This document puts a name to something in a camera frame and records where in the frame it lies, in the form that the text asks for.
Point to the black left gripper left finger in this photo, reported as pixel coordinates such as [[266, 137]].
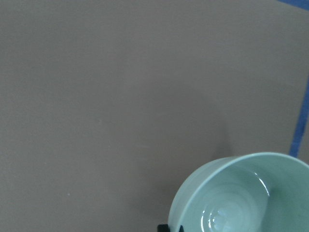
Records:
[[163, 228]]

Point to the green ceramic bowl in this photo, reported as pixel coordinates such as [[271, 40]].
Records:
[[261, 192]]

